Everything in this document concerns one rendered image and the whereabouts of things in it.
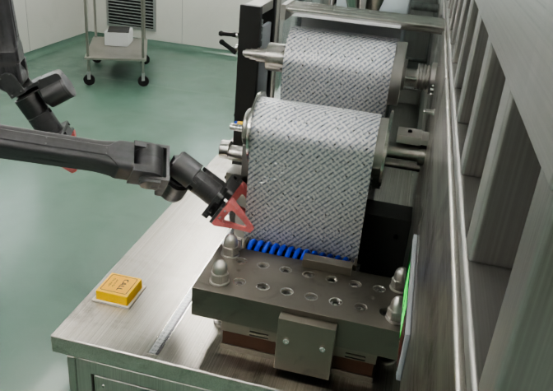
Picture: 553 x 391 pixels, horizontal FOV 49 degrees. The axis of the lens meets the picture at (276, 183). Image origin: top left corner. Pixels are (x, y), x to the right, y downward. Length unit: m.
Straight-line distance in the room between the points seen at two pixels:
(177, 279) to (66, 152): 0.39
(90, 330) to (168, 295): 0.18
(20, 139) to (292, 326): 0.58
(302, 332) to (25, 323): 1.85
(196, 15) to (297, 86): 5.84
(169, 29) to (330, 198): 6.25
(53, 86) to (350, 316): 0.83
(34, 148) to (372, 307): 0.66
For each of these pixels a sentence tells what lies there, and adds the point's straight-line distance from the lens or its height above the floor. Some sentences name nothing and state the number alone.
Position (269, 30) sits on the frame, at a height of 1.37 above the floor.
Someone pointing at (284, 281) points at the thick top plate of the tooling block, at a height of 1.03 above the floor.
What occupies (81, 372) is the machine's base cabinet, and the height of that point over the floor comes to 0.83.
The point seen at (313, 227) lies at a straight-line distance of 1.20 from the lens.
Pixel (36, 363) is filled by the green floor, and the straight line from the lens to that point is 2.57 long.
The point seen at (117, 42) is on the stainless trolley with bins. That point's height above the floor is 0.30.
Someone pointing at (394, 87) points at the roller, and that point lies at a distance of 1.33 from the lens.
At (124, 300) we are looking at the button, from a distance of 1.27.
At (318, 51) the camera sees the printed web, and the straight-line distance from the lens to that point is 1.34.
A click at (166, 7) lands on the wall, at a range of 7.29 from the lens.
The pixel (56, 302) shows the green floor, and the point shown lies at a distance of 2.86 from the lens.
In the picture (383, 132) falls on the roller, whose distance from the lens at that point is 1.13.
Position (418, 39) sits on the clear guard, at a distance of 2.11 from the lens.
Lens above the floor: 1.67
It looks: 25 degrees down
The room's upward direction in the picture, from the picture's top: 5 degrees clockwise
